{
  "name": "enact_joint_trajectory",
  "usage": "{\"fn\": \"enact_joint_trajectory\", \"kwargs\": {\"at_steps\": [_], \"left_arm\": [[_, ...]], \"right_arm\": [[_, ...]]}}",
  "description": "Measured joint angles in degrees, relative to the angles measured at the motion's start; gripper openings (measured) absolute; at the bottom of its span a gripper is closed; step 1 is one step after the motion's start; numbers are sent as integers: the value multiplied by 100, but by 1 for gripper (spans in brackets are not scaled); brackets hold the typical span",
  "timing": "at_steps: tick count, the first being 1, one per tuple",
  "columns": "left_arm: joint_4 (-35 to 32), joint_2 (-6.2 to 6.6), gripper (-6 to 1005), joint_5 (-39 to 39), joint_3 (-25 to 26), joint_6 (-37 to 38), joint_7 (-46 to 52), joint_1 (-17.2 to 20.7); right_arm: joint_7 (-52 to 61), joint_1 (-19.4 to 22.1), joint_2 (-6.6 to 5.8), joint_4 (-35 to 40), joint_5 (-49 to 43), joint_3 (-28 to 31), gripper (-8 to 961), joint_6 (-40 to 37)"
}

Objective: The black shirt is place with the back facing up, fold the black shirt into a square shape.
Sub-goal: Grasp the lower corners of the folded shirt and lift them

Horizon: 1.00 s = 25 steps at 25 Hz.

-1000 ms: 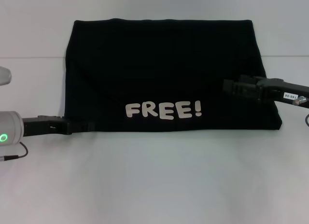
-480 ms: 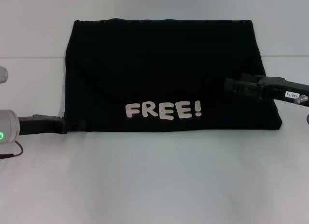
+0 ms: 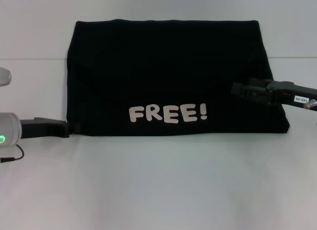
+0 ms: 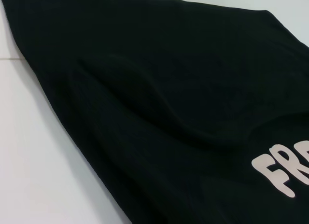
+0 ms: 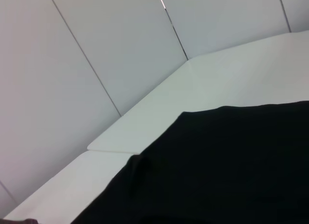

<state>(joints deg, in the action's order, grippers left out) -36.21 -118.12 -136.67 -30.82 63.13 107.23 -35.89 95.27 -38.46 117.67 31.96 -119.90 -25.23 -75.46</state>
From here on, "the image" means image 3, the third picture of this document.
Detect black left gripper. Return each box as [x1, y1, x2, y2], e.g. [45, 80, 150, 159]
[21, 117, 81, 140]

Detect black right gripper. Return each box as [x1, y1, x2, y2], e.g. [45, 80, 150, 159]
[230, 78, 317, 110]

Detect black t-shirt with FREE print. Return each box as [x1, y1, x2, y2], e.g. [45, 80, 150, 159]
[66, 19, 290, 137]

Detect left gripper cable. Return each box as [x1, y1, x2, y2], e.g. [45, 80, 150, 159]
[0, 144, 25, 164]

